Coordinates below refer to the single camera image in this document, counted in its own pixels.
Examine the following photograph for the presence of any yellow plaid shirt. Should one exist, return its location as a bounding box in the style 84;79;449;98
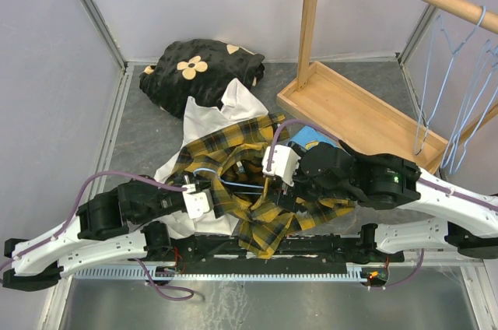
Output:
163;114;355;259

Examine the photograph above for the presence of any light blue wire hanger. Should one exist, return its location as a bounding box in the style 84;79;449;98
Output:
441;40;497;175
193;167;264;195
412;5;489;156

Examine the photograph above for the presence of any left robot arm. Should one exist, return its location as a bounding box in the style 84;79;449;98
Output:
1;181;185;292

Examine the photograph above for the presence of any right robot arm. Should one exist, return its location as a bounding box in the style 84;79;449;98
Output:
296;142;497;260

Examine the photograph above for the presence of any white shirt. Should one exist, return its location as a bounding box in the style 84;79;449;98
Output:
160;79;268;240

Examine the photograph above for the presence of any blue folded cloth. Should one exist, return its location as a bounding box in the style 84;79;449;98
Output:
288;126;337;150

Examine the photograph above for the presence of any black flower-pattern garment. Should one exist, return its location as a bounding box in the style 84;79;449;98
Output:
139;39;265;118

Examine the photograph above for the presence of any wooden clothes rack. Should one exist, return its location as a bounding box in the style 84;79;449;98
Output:
277;0;497;173

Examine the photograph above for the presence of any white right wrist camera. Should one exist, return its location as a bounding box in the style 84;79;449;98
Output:
262;145;300;187

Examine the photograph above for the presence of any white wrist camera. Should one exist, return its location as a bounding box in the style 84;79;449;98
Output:
262;145;300;187
182;184;214;219

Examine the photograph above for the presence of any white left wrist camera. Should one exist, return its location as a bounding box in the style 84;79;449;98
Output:
182;184;214;219

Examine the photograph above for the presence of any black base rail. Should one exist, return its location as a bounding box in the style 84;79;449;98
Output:
145;234;405;274

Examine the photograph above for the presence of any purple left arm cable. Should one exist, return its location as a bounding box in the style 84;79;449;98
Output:
0;170;188;275

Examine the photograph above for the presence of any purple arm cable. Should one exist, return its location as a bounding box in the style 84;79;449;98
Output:
0;170;188;275
270;118;498;212

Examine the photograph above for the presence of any white slotted cable duct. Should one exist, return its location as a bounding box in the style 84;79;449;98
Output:
73;264;367;283

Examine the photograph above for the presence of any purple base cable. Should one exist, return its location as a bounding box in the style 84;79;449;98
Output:
130;258;195;300

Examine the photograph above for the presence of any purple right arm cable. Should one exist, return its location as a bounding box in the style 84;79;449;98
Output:
270;118;498;212

